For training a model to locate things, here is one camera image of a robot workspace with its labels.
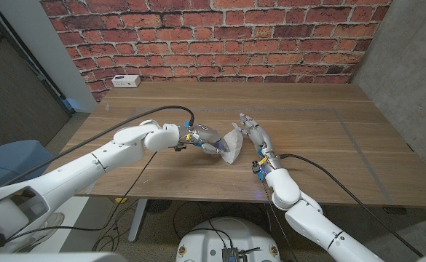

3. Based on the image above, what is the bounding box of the white paper coffee filter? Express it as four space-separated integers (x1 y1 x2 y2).
219 127 244 164

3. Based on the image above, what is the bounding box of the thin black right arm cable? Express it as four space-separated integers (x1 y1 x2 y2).
262 179 298 262

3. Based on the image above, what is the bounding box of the red brick printed backdrop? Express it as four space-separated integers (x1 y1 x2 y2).
39 0 394 103

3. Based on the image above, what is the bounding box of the black torso cable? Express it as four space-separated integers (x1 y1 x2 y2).
172 201 261 255

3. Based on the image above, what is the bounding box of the grey metal table leg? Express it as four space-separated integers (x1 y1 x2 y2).
127 198 150 243

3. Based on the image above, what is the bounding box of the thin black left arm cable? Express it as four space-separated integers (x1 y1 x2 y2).
4 151 158 243

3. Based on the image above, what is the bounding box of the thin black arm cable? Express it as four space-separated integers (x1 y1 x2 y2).
4 151 158 243
262 179 298 262

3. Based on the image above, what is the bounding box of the white robot body edge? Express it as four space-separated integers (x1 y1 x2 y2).
0 252 126 262

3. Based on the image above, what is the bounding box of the white power strip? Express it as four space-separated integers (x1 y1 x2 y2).
111 74 142 89

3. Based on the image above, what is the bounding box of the blue upholstered seat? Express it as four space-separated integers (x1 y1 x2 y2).
0 140 56 194

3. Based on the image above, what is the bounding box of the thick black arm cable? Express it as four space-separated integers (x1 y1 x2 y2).
1 105 195 187
278 153 425 258

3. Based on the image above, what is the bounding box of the black floor cable tangle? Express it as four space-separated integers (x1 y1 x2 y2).
92 199 144 253

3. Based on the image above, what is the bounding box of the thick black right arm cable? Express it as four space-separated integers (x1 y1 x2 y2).
278 153 425 258

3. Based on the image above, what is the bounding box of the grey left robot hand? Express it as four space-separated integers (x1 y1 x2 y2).
178 123 232 156

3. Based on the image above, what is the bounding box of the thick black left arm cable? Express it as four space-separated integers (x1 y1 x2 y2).
1 105 195 187

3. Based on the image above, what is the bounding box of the black round floor base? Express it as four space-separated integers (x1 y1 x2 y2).
147 199 173 214

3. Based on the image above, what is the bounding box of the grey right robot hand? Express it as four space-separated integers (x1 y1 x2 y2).
232 112 283 181

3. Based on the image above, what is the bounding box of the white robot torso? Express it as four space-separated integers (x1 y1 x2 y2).
175 217 282 262

